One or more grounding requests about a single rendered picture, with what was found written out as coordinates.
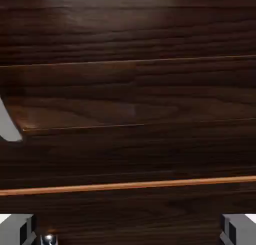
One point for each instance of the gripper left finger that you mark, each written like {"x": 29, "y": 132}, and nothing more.
{"x": 12, "y": 231}

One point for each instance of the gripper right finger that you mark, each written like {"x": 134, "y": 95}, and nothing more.
{"x": 243, "y": 232}

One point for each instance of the dark wood cabinet door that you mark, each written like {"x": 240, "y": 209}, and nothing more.
{"x": 128, "y": 213}

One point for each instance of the dark wood cabinet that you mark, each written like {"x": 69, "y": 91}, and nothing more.
{"x": 128, "y": 157}

